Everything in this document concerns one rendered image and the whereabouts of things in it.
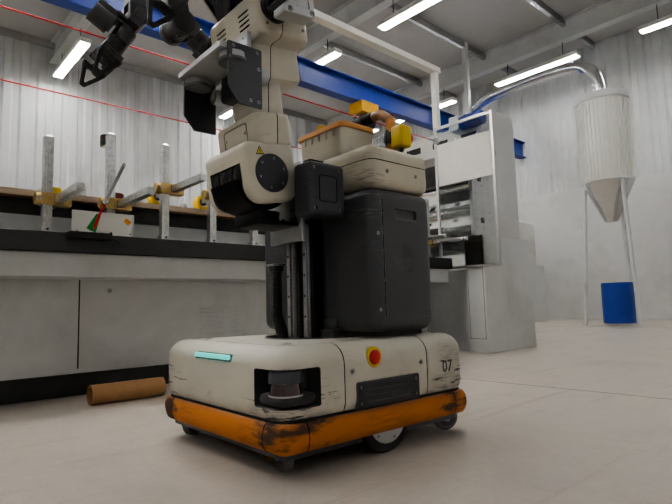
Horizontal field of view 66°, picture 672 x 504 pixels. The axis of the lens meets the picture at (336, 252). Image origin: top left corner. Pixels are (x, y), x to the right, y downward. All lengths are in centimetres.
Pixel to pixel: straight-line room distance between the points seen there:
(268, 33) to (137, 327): 168
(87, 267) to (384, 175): 145
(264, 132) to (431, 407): 86
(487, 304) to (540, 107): 775
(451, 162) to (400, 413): 298
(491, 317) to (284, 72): 280
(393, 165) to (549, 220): 934
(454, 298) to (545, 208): 678
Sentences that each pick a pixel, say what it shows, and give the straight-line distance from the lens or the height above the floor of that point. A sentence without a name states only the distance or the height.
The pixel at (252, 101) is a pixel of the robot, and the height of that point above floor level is 90.
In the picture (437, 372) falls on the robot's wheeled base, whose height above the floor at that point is 18.
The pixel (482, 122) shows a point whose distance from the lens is 407.
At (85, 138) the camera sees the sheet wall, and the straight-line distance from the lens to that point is 1033.
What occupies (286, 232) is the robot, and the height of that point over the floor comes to 59.
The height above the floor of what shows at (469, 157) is 144.
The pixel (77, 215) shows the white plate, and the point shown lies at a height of 78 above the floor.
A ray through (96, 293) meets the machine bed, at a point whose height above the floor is 46.
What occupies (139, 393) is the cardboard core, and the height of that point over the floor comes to 3.
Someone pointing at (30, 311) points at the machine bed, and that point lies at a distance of 260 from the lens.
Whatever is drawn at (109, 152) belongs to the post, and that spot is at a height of 107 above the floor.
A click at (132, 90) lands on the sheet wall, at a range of 1094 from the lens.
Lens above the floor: 37
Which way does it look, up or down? 6 degrees up
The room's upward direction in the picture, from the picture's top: 2 degrees counter-clockwise
